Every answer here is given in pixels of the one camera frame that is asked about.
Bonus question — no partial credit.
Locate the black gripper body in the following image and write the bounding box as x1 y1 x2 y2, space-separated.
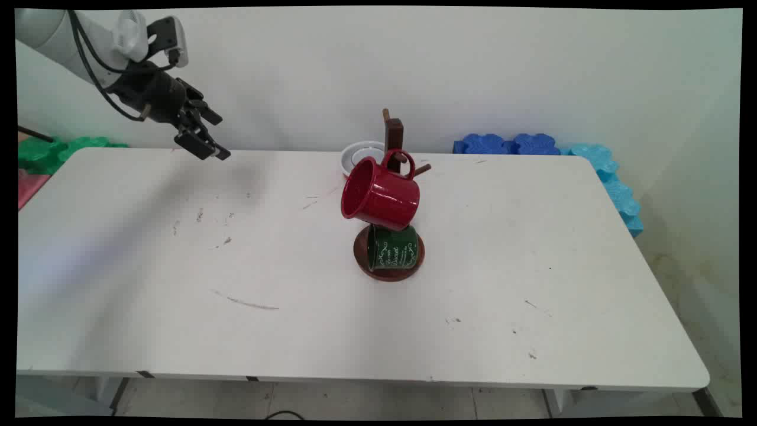
108 61 205 127

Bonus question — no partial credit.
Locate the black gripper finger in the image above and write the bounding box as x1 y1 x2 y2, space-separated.
187 82 224 126
174 111 232 162

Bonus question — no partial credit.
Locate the red enamel mug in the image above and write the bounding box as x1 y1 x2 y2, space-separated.
340 149 421 232

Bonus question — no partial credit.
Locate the thin black rod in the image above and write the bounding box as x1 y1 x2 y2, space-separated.
18 125 54 144

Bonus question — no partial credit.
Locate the green foam mat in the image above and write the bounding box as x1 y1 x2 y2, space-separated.
18 137 128 176

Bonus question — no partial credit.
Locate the pink foam mat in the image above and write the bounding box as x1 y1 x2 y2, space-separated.
18 169 51 211

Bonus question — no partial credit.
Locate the red bowl with white inside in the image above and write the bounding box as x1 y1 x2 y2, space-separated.
340 141 387 178

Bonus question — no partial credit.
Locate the brown wooden mug tree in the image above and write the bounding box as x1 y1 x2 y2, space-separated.
353 108 432 282

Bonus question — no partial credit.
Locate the green enamel mug with print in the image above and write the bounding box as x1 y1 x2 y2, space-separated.
367 224 419 272

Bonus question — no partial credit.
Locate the dark blue foam mat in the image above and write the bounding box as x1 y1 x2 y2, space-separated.
452 133 514 156
511 133 561 156

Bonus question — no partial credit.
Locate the light blue foam mat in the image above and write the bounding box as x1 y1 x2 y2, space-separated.
562 143 645 238

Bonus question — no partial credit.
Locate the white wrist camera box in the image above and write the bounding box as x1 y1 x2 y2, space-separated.
147 16 190 67

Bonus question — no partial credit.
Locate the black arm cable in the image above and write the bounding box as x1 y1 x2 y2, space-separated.
67 9 182 122

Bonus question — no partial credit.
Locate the white table leg frame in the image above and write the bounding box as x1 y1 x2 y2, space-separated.
15 375 128 418

